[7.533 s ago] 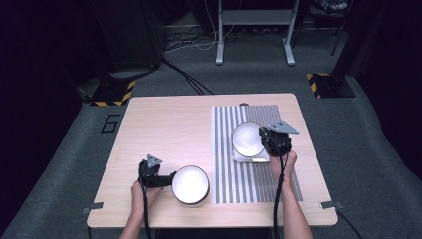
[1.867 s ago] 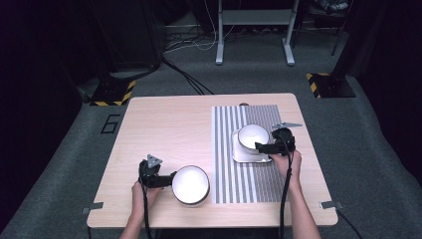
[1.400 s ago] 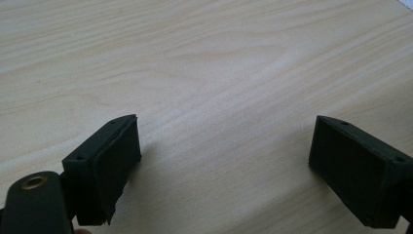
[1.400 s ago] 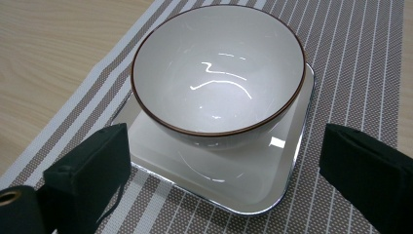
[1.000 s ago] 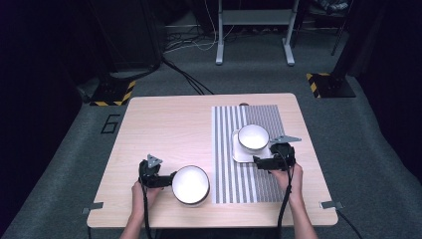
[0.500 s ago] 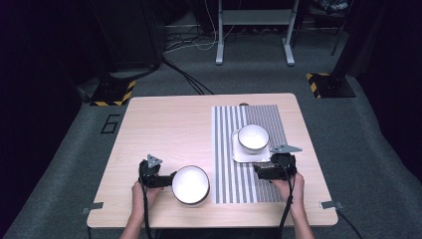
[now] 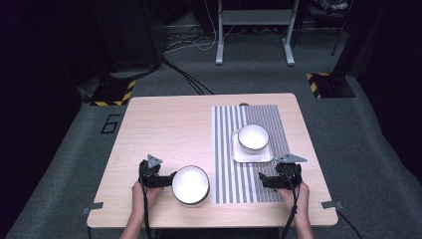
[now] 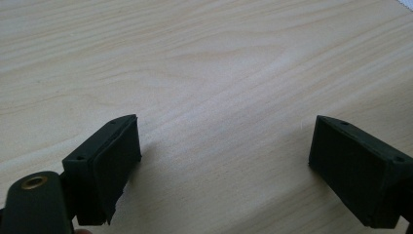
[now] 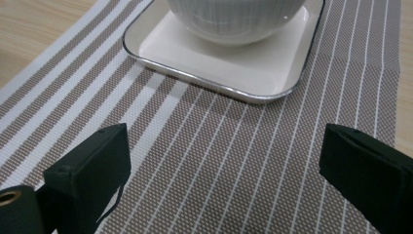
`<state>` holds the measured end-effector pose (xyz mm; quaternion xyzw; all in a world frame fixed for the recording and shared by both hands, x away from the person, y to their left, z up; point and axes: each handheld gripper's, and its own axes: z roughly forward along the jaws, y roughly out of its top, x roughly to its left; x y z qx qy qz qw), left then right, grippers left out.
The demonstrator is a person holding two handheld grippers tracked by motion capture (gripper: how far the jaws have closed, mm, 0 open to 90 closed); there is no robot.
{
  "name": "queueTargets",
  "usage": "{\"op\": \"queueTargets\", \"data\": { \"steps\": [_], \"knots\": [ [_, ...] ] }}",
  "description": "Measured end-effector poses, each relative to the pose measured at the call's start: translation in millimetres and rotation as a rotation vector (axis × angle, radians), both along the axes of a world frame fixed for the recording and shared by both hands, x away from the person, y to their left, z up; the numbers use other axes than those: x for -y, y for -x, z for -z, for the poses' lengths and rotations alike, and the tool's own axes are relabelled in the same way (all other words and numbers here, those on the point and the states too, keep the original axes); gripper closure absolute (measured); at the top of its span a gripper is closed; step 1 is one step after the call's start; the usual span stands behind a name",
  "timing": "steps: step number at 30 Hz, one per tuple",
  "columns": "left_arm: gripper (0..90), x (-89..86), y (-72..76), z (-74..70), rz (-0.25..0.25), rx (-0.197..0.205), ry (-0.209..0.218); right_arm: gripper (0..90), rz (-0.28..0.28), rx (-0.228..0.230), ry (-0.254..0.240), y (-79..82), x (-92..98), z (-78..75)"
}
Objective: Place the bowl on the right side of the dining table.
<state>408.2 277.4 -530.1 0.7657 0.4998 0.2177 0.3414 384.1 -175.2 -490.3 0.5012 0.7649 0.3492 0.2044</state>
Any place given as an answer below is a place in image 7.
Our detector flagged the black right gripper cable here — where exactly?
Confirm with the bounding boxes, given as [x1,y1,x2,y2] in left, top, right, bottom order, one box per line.
[278,163,302,239]

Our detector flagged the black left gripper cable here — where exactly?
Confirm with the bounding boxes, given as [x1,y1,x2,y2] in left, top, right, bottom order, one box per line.
[138,162,154,239]

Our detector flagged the person's left hand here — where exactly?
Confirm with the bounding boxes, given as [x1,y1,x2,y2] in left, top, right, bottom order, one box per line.
[130,180,164,217]

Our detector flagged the white metal desk frame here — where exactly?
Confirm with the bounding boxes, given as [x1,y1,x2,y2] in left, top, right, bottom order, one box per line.
[215,0,301,67]

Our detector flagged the grey striped placemat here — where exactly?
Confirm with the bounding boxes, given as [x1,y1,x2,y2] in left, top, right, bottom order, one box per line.
[211,105,295,205]

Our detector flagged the person's right hand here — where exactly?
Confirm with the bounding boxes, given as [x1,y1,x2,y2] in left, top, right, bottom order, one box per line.
[276,181,312,217]

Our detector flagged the white square plate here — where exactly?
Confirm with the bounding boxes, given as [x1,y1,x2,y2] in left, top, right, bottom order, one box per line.
[231,128,275,164]

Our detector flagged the black floor cable bundle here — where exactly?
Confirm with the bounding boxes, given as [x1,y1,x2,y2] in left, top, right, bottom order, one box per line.
[161,58,215,96]

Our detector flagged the white bowl with dark rim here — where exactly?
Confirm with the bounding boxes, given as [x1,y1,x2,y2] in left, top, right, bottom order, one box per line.
[237,123,271,154]
[170,164,211,207]

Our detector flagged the grey tape tab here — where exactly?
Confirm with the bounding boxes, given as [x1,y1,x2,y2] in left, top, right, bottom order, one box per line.
[82,201,105,215]
[319,200,345,211]

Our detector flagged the black cable under table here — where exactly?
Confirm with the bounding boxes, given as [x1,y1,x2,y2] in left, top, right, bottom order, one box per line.
[335,208,365,239]

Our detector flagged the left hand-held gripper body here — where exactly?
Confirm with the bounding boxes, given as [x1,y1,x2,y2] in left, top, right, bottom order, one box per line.
[138,153,164,189]

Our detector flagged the white floor cables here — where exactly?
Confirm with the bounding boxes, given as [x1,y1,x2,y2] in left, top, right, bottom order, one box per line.
[163,0,235,54]

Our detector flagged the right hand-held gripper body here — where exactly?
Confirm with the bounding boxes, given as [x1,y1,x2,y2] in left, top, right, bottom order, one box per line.
[274,152,309,190]

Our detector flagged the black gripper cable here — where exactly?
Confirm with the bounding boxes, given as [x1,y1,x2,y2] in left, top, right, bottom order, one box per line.
[278,163,302,239]
[138,162,154,239]

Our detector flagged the black stand base striped tape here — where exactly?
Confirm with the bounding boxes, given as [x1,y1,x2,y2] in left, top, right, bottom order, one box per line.
[306,0,366,100]
[89,77,137,108]

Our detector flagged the dark cabinet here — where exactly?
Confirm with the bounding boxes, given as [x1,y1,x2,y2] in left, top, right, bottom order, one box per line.
[89,0,164,74]

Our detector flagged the thin black stand leg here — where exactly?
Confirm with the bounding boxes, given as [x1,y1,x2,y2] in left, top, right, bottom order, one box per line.
[330,13,348,57]

